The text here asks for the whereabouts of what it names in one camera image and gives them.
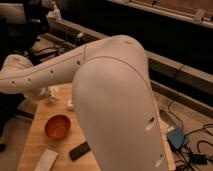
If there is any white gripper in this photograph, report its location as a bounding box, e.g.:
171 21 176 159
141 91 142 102
24 87 74 111

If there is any white ceramic cup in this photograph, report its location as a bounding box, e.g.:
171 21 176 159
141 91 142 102
46 95 58 104

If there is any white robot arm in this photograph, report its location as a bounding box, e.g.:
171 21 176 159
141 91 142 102
0 35 169 171

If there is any red ceramic bowl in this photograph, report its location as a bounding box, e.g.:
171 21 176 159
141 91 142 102
44 115 71 140

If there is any black remote control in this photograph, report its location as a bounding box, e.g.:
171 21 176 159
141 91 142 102
69 142 90 161

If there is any white remote control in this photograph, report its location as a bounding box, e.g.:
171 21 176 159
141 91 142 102
34 149 58 171

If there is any black office chair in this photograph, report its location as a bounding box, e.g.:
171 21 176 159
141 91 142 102
13 0 63 68

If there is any blue electronic box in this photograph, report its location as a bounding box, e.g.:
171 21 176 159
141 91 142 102
166 128 189 150

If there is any black floor cable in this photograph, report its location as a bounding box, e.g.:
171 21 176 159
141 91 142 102
166 99 213 171

